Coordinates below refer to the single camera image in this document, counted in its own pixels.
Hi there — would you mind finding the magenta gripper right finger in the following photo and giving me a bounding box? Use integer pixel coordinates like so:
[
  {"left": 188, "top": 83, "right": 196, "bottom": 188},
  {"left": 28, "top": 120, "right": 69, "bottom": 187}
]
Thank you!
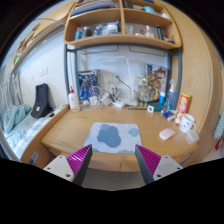
[{"left": 135, "top": 145, "right": 182, "bottom": 184}]

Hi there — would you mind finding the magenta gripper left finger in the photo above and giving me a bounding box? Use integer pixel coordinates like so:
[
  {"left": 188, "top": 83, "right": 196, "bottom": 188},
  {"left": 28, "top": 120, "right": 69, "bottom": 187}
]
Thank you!
[{"left": 44, "top": 145, "right": 92, "bottom": 186}]

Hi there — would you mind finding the pink computer mouse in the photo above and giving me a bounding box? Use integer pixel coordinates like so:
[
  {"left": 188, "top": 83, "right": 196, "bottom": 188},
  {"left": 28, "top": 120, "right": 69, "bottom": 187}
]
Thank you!
[{"left": 159, "top": 128, "right": 175, "bottom": 140}]

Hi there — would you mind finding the blue cloud mouse pad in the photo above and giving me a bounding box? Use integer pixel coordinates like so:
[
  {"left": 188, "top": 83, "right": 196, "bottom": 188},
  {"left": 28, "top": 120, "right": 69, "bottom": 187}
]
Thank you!
[{"left": 85, "top": 122, "right": 142, "bottom": 154}]

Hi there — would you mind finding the clear plastic cup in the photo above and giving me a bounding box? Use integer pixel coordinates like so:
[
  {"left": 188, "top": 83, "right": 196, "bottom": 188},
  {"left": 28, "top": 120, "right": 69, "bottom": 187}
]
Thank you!
[{"left": 186, "top": 130, "right": 199, "bottom": 144}]

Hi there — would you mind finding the wooden desk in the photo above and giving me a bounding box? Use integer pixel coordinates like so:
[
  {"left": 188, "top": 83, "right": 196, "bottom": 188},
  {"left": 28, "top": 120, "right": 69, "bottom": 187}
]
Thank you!
[{"left": 22, "top": 107, "right": 198, "bottom": 172}]

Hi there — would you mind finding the blue box on desk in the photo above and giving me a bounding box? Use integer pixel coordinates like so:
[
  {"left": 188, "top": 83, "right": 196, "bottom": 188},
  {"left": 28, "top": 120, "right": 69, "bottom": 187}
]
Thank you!
[{"left": 161, "top": 109, "right": 176, "bottom": 121}]

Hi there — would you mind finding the white panda mug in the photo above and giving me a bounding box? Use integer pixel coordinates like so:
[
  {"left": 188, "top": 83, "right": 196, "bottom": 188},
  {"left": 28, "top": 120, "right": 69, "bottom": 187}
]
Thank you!
[{"left": 180, "top": 114, "right": 196, "bottom": 133}]

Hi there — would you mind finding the small white clock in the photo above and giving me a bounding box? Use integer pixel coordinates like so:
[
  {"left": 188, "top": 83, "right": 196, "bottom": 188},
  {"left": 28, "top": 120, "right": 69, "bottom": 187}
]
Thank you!
[{"left": 147, "top": 105, "right": 155, "bottom": 113}]

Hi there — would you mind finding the blue spray bottle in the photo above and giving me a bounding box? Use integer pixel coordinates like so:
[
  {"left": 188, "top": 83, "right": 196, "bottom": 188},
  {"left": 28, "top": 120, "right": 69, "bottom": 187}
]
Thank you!
[{"left": 166, "top": 79, "right": 175, "bottom": 110}]

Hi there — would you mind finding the black backpack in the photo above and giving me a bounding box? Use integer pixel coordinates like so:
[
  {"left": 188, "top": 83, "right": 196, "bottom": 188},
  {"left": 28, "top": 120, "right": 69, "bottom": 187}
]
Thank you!
[{"left": 31, "top": 83, "right": 52, "bottom": 119}]

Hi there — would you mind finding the white bottle red cap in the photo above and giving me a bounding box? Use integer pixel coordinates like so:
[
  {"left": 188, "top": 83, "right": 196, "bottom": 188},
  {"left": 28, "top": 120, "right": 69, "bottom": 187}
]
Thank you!
[{"left": 68, "top": 87, "right": 80, "bottom": 112}]

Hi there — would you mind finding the blue cylinder bottle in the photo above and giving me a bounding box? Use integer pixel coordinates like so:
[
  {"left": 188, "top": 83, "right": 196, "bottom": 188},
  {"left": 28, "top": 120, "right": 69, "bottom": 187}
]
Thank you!
[{"left": 159, "top": 92, "right": 166, "bottom": 105}]

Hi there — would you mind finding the white power strip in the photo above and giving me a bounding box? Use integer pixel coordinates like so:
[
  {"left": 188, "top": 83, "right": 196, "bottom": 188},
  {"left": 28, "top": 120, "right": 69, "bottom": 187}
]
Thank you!
[{"left": 112, "top": 101, "right": 125, "bottom": 109}]

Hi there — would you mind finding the red chips can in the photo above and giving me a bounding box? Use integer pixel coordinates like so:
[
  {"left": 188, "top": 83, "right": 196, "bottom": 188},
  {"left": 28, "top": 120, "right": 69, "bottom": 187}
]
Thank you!
[{"left": 175, "top": 93, "right": 191, "bottom": 125}]

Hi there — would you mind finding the teal blanket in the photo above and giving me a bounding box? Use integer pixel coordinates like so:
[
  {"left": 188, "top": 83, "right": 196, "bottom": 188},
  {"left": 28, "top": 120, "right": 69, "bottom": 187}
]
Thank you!
[{"left": 3, "top": 104, "right": 31, "bottom": 133}]

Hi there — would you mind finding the blue printed box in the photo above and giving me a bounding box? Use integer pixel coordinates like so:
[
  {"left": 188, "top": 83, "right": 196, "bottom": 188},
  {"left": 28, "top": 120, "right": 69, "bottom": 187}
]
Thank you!
[{"left": 78, "top": 69, "right": 100, "bottom": 101}]

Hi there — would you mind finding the wooden wall shelf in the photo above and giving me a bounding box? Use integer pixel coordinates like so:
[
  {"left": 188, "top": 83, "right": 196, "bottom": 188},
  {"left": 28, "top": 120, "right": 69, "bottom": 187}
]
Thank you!
[{"left": 63, "top": 0, "right": 182, "bottom": 50}]

